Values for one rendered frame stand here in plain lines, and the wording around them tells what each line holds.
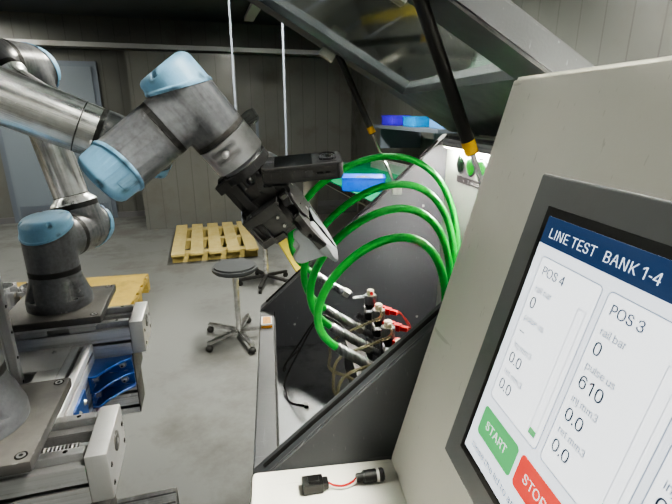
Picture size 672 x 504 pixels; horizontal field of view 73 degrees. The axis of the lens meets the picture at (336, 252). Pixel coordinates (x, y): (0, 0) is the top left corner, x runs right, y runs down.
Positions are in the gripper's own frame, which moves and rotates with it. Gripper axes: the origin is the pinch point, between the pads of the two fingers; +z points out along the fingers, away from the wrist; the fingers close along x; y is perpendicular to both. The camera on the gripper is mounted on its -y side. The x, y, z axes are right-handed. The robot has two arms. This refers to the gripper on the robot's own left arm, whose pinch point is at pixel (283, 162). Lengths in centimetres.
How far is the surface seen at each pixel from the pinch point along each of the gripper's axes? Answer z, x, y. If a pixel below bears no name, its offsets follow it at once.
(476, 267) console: 30, 65, 7
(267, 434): 20, 40, 49
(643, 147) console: 29, 86, -6
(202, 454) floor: 19, -85, 129
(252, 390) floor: 32, -132, 112
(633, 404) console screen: 33, 91, 13
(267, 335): 15.2, 2.8, 42.5
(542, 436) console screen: 34, 84, 19
